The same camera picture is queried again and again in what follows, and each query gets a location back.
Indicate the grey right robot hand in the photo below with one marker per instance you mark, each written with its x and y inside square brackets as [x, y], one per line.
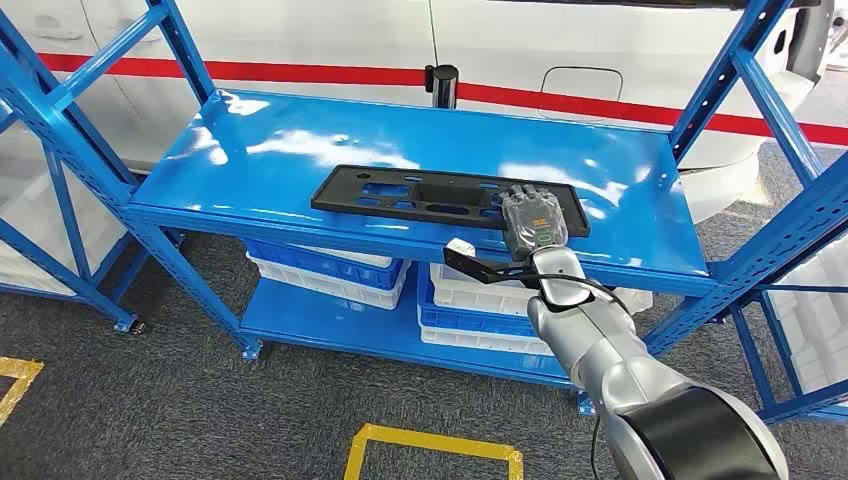
[533, 225]

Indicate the black plastic panel part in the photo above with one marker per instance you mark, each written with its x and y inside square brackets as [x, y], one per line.
[334, 192]

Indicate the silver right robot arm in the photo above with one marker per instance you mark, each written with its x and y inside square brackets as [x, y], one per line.
[609, 351]

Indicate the blue metal shelf rack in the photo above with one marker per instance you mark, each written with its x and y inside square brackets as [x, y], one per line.
[65, 212]
[397, 132]
[752, 354]

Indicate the blue plastic crate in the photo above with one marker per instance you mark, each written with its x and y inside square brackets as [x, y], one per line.
[311, 265]
[464, 323]

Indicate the yellow floor tape square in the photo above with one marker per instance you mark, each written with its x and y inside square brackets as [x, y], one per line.
[20, 368]
[437, 442]

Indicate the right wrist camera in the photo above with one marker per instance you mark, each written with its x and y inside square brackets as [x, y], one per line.
[464, 248]

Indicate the black chrome stanchion post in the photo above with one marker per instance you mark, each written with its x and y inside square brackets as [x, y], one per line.
[442, 86]

